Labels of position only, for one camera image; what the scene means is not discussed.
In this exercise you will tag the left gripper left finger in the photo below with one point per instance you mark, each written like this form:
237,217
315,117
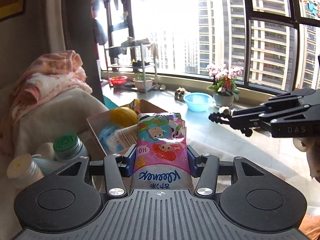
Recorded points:
116,167

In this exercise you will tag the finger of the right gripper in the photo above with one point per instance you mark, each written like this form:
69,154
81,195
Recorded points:
290,99
268,117

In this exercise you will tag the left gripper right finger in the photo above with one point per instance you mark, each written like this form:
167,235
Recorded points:
205,167

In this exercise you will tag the pink Kleenex tissue pack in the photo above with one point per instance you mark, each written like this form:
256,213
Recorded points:
161,160

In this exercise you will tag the yellow soft ball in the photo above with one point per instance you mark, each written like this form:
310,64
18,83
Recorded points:
123,116

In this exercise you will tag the cotton swab pack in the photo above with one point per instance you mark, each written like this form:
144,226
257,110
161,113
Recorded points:
127,136

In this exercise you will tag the pink flower pot plant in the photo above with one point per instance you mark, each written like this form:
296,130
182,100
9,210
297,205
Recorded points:
225,91

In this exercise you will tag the pink cardboard box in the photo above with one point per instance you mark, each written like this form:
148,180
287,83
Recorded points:
116,129

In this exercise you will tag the green lid glass jar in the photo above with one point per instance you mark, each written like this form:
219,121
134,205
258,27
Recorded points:
69,147

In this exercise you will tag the blue plastic basin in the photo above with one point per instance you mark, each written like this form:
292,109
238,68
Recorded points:
198,102

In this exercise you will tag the blue surgical face mask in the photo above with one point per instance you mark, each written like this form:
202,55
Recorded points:
45,165

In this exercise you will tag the beige cushion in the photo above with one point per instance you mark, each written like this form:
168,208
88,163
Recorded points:
65,113

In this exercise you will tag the red plastic basin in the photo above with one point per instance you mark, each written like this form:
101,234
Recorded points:
118,80

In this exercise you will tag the clear plastic jar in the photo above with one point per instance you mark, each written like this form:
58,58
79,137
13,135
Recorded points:
23,171

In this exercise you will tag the pink folded blankets pile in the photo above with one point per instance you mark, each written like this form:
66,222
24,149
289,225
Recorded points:
47,77

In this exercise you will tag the hanging dark clothes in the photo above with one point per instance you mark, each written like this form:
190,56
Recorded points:
100,37

